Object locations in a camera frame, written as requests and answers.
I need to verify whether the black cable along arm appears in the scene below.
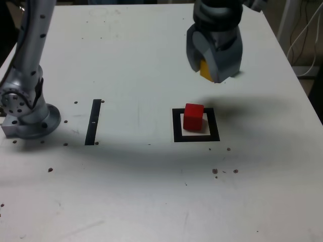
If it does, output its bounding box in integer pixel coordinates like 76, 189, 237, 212
0, 0, 31, 86

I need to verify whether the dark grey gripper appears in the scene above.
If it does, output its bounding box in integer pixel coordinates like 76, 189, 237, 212
186, 25, 243, 84

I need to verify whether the red cube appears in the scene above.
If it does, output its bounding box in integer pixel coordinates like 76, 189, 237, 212
183, 103, 204, 132

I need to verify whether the white curved cable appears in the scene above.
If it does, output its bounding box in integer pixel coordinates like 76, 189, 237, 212
287, 7, 323, 64

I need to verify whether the white hanging cable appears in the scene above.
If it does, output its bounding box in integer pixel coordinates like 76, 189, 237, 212
298, 0, 320, 76

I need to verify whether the black tape strip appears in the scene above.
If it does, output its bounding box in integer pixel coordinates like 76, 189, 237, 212
84, 99, 102, 146

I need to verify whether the white frame post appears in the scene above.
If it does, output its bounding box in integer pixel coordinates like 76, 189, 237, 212
277, 0, 295, 38

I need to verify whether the yellow cube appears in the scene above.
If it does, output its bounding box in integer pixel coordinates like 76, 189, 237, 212
199, 59, 214, 83

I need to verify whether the black tape square outline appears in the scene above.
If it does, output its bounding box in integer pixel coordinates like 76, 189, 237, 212
172, 107, 221, 143

